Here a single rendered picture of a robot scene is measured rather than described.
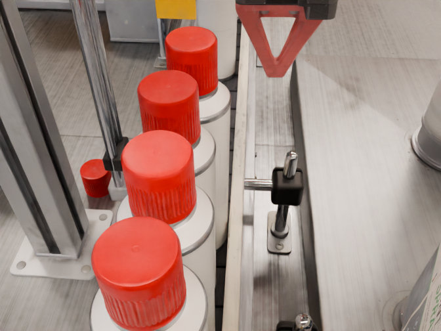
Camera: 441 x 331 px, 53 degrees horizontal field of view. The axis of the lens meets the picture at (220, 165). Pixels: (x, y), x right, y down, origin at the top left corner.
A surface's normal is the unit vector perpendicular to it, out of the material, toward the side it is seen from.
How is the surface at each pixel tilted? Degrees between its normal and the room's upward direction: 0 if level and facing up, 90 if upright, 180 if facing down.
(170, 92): 2
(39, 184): 90
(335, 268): 0
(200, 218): 42
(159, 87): 3
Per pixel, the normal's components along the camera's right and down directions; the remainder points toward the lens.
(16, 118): -0.07, 0.70
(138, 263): 0.00, -0.73
